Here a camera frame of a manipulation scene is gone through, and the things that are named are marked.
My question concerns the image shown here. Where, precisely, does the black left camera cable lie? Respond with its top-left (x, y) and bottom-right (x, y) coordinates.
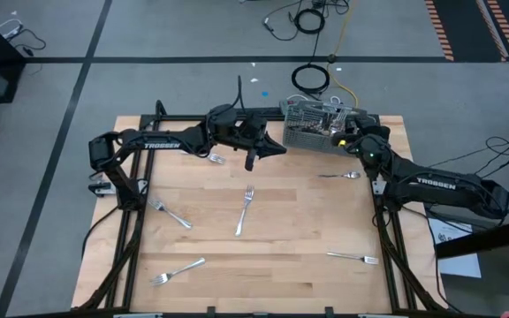
top-left (235, 74), bottom-right (245, 112)

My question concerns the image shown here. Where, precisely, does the white paper sheet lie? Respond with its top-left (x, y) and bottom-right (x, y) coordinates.
top-left (429, 218), bottom-right (483, 279)

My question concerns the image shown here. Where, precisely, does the black metal stand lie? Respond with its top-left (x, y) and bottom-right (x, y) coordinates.
top-left (435, 215), bottom-right (509, 318)

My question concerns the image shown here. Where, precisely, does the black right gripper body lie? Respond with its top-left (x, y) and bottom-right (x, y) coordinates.
top-left (333, 121), bottom-right (391, 149)

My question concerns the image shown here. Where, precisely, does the yellow cable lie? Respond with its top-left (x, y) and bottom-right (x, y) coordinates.
top-left (324, 0), bottom-right (361, 105)

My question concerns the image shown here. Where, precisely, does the black cable coil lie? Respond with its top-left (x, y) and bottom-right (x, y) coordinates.
top-left (293, 7), bottom-right (326, 35)
top-left (290, 63), bottom-right (331, 95)

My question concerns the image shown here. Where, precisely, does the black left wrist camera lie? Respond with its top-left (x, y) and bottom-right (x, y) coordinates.
top-left (239, 112), bottom-right (268, 133)

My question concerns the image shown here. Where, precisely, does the black aluminium table frame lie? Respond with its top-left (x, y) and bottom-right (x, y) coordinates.
top-left (72, 100), bottom-right (448, 318)

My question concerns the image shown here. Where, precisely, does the grey mesh cutlery basket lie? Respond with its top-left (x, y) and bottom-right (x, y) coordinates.
top-left (282, 99), bottom-right (373, 156)

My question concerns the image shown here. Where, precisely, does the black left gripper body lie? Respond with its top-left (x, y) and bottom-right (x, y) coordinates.
top-left (235, 132), bottom-right (268, 172)

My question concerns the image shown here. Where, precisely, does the silver spoon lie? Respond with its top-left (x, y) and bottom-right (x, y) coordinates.
top-left (318, 170), bottom-right (362, 180)

